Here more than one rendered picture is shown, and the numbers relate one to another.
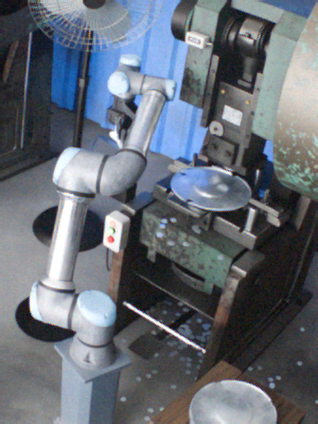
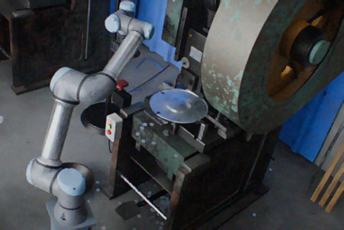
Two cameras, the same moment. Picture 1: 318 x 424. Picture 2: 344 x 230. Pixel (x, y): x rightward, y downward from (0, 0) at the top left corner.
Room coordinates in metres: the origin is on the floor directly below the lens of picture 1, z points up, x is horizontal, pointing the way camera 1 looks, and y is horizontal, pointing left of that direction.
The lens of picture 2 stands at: (0.25, -0.41, 2.01)
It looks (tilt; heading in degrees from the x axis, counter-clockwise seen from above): 36 degrees down; 9
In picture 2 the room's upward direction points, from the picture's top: 12 degrees clockwise
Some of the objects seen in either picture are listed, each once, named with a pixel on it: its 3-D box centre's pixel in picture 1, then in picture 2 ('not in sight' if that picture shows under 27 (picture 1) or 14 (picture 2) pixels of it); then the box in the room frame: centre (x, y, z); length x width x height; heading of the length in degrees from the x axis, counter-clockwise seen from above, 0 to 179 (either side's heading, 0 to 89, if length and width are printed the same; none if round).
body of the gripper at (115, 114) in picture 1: (122, 109); (122, 42); (2.09, 0.20, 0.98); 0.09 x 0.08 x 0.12; 59
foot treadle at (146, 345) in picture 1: (180, 321); (158, 194); (1.98, -0.16, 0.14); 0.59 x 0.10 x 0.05; 149
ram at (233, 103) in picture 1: (237, 118); (201, 57); (2.06, -0.20, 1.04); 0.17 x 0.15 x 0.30; 149
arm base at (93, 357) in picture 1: (94, 343); (71, 205); (1.42, 0.14, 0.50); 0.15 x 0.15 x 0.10
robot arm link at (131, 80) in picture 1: (126, 81); (119, 22); (1.98, 0.19, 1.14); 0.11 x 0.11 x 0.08; 83
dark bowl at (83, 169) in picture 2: (48, 322); (70, 183); (1.93, 0.39, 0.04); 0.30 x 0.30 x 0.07
